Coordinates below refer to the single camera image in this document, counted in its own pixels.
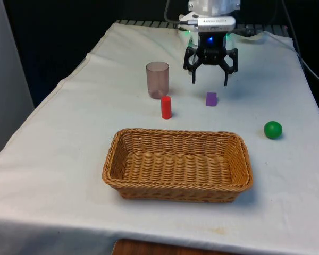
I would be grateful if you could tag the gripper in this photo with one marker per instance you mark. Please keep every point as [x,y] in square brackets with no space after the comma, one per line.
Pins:
[212,50]

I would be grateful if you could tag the purple triangular block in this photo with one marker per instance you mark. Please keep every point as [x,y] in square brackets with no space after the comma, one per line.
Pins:
[211,99]

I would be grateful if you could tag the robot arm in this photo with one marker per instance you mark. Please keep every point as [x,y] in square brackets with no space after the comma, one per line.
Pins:
[215,6]

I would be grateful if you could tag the red cylinder block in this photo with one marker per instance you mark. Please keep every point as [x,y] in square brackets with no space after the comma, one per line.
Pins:
[166,107]

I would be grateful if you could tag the wicker basket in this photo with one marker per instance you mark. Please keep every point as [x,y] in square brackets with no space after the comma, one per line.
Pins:
[175,170]

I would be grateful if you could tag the see-through pink cup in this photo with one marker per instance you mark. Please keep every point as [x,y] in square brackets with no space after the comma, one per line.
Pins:
[157,79]

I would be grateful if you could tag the green ball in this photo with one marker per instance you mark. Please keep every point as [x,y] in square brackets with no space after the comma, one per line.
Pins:
[272,130]

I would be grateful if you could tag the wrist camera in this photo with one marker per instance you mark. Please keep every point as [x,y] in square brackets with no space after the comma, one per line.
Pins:
[216,24]

